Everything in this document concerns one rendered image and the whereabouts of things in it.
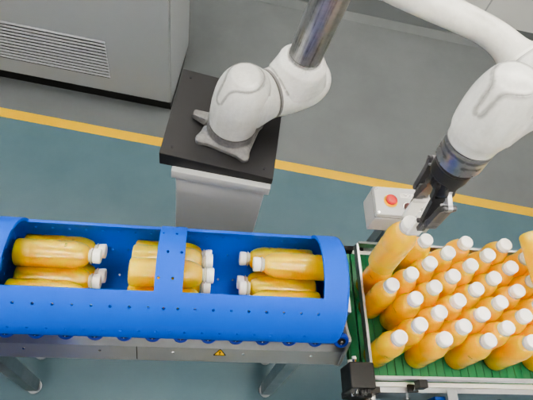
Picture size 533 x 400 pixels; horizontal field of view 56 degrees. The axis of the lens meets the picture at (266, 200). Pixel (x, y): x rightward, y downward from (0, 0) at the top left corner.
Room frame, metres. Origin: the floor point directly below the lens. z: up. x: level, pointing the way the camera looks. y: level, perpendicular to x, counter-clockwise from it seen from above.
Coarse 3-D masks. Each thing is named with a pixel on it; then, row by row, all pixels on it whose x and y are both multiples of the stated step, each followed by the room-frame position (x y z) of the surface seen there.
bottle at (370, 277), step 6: (366, 270) 0.70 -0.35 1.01; (372, 270) 0.68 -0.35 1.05; (366, 276) 0.68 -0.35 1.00; (372, 276) 0.67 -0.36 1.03; (378, 276) 0.67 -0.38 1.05; (384, 276) 0.67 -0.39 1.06; (390, 276) 0.68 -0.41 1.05; (366, 282) 0.67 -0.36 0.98; (372, 282) 0.67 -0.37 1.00; (366, 288) 0.67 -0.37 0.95
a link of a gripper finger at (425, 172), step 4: (428, 156) 0.69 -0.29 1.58; (432, 156) 0.69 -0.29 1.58; (428, 160) 0.68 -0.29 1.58; (424, 164) 0.68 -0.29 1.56; (424, 168) 0.68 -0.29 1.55; (428, 168) 0.67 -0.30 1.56; (420, 172) 0.68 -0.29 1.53; (424, 172) 0.67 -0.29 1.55; (428, 172) 0.67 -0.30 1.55; (420, 176) 0.67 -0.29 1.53; (424, 176) 0.67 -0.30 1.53; (416, 180) 0.68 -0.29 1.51; (420, 180) 0.67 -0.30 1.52; (424, 180) 0.67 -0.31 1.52; (416, 184) 0.67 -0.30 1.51
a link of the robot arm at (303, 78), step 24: (312, 0) 1.13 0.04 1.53; (336, 0) 1.10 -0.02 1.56; (312, 24) 1.11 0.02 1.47; (336, 24) 1.12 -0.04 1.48; (288, 48) 1.16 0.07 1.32; (312, 48) 1.11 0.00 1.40; (288, 72) 1.09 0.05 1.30; (312, 72) 1.11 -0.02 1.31; (288, 96) 1.07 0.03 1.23; (312, 96) 1.11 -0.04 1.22
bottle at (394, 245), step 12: (396, 228) 0.62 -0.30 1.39; (384, 240) 0.61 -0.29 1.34; (396, 240) 0.60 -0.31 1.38; (408, 240) 0.60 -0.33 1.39; (372, 252) 0.62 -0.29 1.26; (384, 252) 0.60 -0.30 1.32; (396, 252) 0.59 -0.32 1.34; (372, 264) 0.60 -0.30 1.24; (384, 264) 0.59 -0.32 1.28; (396, 264) 0.59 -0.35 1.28
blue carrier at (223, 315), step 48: (0, 240) 0.38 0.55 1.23; (96, 240) 0.52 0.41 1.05; (192, 240) 0.60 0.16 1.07; (240, 240) 0.63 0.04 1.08; (288, 240) 0.67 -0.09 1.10; (336, 240) 0.66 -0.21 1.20; (0, 288) 0.28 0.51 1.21; (48, 288) 0.31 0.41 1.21; (336, 288) 0.51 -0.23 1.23; (96, 336) 0.28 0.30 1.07; (144, 336) 0.31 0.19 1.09; (192, 336) 0.34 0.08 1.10; (240, 336) 0.37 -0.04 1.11; (288, 336) 0.40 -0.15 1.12; (336, 336) 0.43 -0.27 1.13
